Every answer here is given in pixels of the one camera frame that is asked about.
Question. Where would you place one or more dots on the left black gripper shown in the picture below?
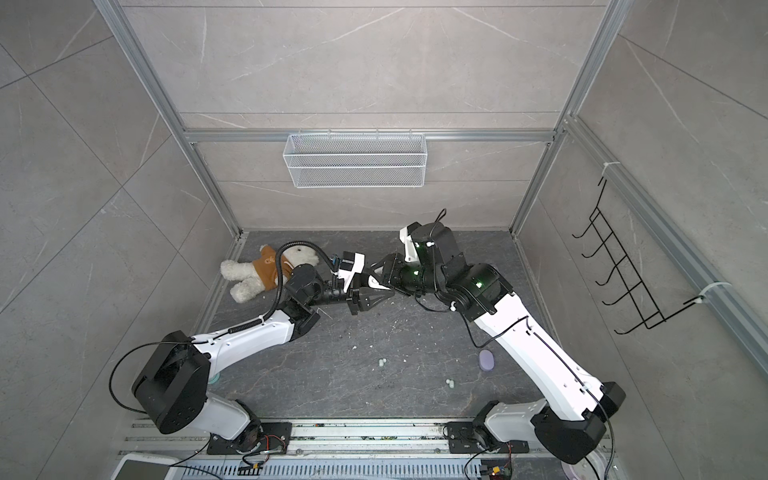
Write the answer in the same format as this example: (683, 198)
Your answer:
(357, 297)

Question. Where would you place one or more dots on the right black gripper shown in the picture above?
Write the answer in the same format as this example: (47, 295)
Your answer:
(395, 276)

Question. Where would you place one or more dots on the purple earbud charging case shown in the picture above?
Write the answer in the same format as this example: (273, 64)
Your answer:
(486, 360)

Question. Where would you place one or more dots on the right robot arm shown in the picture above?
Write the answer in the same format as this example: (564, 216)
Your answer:
(575, 411)

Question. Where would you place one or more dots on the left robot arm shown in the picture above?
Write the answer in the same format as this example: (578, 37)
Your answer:
(172, 387)

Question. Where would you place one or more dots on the white teddy bear brown shirt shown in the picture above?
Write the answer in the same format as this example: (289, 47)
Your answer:
(255, 277)

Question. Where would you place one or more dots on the white tablet device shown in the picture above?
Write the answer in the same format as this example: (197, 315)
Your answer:
(142, 466)

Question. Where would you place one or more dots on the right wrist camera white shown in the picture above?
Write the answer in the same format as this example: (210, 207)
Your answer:
(410, 250)

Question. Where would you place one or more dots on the white wire mesh basket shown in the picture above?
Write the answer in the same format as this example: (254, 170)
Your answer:
(356, 160)

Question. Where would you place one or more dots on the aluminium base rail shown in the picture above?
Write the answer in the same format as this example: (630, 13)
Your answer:
(421, 448)

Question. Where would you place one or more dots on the black wall hook rack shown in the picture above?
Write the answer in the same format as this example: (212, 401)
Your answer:
(623, 268)

